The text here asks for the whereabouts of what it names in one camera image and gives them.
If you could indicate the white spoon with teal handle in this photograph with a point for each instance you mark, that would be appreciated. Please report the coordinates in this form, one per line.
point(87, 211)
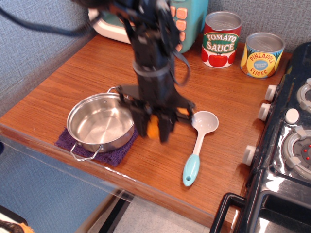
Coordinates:
point(203, 122)

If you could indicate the purple cloth mat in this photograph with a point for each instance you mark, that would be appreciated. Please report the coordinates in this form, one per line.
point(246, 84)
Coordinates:
point(116, 153)

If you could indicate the orange plush hot dog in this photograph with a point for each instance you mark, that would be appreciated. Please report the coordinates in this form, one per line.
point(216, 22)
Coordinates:
point(182, 114)

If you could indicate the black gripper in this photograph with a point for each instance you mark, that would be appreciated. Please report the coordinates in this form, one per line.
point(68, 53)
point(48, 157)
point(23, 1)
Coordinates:
point(156, 94)

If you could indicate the pineapple slices can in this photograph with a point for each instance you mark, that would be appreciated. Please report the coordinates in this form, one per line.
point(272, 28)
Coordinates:
point(261, 55)

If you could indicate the black toy stove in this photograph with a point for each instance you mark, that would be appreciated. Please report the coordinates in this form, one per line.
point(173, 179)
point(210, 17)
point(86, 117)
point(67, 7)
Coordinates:
point(278, 197)

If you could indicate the stainless steel pot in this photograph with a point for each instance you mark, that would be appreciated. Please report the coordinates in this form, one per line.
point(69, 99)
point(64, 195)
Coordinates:
point(98, 103)

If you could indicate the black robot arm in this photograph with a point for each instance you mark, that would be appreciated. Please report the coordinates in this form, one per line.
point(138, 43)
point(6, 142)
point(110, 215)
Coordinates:
point(150, 28)

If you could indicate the tomato sauce can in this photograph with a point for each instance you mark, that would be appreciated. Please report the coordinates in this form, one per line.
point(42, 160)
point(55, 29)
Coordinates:
point(220, 39)

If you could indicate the teal toy microwave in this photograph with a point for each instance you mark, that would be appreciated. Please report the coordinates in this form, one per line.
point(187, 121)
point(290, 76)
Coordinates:
point(188, 15)

